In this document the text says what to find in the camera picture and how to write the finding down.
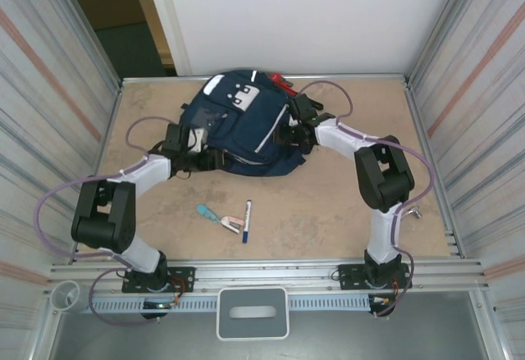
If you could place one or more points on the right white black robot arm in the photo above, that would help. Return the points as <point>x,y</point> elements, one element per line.
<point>340,136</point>

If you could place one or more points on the slotted aluminium side rail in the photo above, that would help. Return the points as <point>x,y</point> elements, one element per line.
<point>414,106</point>

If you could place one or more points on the long aluminium mounting rail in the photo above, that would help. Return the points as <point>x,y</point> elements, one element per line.
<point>266,272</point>

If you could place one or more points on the white plastic tube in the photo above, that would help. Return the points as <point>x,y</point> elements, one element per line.
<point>65,294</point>

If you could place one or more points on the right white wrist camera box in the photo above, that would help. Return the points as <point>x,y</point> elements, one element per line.
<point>291,121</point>

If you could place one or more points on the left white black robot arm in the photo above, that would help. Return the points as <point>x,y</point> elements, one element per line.
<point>147,171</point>

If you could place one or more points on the short aluminium frame rail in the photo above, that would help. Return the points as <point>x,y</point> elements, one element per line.
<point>369,77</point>

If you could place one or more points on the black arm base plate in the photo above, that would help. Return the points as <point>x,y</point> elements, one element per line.
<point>182,278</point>
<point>348,276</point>

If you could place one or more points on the pink white stapler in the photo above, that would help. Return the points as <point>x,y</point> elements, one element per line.
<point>233,224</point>

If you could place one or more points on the black controller board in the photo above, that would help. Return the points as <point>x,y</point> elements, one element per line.
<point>383,304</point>
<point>158,308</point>

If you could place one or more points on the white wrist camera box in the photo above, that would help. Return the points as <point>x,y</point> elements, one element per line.
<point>199,138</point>
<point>291,121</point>

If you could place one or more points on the grey box with white rim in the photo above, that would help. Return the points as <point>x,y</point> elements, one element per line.
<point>229,298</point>

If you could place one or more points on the navy blue backpack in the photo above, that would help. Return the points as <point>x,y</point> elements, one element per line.
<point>246,138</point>

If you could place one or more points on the red pipe wrench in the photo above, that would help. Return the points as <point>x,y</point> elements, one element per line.
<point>283,82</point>

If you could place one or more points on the blue white marker pen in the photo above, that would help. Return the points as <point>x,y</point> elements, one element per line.
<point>247,220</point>

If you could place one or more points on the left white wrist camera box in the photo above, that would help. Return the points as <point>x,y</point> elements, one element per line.
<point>199,138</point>

